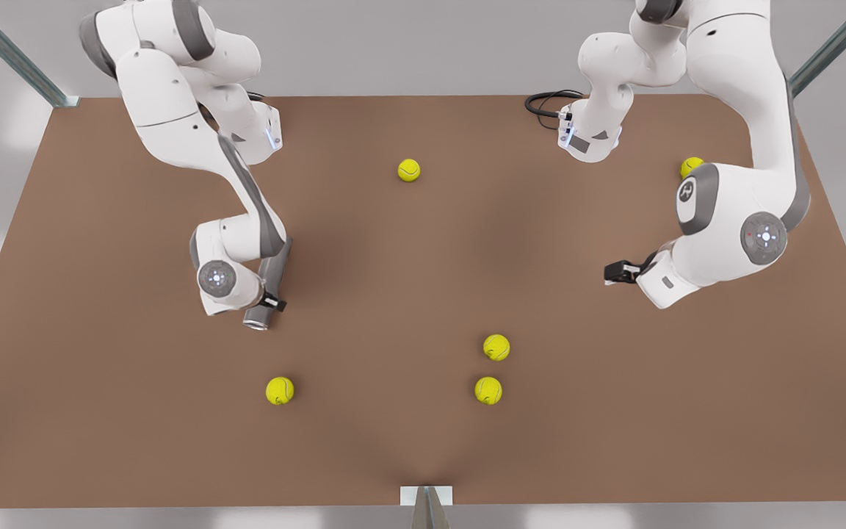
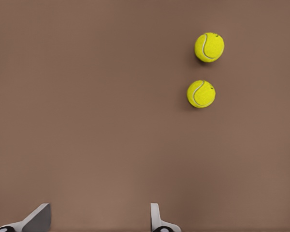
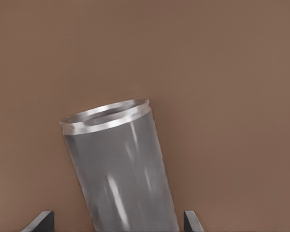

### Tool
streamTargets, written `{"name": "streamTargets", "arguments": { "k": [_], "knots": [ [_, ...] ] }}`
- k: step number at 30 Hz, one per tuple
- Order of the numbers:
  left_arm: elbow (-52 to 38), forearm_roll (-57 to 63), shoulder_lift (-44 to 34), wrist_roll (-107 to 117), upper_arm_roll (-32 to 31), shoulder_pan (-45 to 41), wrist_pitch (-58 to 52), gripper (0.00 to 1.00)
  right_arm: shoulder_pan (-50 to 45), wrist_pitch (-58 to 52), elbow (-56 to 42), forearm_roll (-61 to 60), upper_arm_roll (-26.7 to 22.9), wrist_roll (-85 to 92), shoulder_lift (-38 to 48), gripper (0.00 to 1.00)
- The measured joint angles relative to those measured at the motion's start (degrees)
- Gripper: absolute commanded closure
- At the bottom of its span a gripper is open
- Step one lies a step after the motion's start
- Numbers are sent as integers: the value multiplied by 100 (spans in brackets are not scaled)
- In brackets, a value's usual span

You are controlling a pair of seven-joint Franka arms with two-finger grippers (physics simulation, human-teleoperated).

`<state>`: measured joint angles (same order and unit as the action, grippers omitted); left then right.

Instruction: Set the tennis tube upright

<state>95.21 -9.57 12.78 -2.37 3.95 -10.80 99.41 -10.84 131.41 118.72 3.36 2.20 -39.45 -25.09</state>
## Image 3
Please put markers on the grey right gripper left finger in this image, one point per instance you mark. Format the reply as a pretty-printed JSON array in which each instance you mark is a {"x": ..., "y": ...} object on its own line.
[{"x": 42, "y": 222}]

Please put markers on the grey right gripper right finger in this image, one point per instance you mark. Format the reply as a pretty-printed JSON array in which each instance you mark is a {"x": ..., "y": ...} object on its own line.
[{"x": 191, "y": 221}]

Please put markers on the grey tennis ball tube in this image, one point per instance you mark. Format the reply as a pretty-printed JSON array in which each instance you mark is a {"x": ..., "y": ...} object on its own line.
[{"x": 125, "y": 174}]

